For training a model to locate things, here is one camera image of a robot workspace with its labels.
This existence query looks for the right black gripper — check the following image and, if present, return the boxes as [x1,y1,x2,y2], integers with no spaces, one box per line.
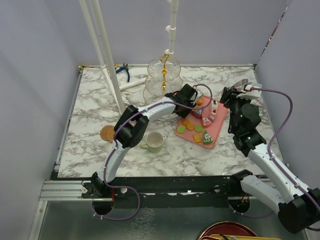
[220,86,252,132]

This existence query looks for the pink-handled metal tongs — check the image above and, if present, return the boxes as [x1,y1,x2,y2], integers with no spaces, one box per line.
[230,78,249,92]

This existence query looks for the three-tier glass dessert stand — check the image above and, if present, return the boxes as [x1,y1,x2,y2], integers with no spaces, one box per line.
[143,53,183,105]

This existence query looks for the pink serving tray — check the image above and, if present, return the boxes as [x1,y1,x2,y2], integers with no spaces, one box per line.
[175,95,228,149]

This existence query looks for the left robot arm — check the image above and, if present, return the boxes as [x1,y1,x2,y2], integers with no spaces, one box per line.
[90,84,202,198]

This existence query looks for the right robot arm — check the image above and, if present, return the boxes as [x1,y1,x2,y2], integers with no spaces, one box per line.
[220,83,320,234]

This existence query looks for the toy orange egg tart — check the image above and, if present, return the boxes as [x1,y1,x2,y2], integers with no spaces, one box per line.
[196,98,203,106]

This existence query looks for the toy purple cake slice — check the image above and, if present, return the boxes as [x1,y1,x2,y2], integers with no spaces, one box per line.
[192,108,203,119]

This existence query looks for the toy brown chip cookie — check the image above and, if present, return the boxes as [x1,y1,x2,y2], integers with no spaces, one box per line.
[181,119,190,127]

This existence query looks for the toy orange round cookie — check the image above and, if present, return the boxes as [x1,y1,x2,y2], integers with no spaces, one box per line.
[186,122,195,131]

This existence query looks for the toy green macaron lower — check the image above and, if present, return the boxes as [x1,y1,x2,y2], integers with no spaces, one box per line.
[176,125,186,134]

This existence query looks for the toy green macaron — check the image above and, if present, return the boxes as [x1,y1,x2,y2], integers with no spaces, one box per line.
[194,125,204,133]
[176,125,186,134]

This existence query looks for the toy green macaron upper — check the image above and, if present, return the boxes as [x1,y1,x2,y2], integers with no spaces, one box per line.
[194,125,204,133]

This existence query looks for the toy yellow cracker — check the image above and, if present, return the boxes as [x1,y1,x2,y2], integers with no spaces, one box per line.
[193,134,202,143]

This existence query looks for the toy green cake slice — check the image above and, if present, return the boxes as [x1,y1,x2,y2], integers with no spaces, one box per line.
[202,130,213,145]

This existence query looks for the green mug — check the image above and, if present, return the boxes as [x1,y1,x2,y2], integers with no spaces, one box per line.
[139,132,164,153]

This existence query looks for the cork coaster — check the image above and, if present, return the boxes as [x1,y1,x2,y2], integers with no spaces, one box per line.
[100,125,115,143]

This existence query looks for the red round tray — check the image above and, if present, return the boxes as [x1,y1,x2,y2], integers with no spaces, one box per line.
[198,221,258,240]

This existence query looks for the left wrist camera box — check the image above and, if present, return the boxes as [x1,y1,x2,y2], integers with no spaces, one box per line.
[192,88,203,102]

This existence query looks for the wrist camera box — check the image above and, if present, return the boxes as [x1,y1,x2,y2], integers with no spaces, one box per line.
[236,82,262,100]
[192,88,203,102]

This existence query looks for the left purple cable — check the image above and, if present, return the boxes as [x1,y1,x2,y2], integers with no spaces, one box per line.
[92,84,213,221]

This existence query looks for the purple cable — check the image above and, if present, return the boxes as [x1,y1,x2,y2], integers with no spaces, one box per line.
[232,86,320,231]
[92,84,213,221]

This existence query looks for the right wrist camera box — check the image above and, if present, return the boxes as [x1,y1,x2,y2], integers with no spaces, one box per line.
[236,82,262,100]

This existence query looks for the blue-handled pliers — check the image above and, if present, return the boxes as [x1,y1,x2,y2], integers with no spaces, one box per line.
[112,63,131,83]

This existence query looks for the aluminium rail base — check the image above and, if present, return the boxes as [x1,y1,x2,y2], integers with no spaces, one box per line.
[39,175,245,201]

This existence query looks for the yellow-handled tool at wall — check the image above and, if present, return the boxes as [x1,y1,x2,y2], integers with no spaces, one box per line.
[78,65,100,70]

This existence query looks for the white pvc pipe frame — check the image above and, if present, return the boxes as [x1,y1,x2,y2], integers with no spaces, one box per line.
[79,0,164,112]

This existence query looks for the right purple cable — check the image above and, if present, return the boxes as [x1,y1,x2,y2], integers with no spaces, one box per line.
[232,86,320,231]

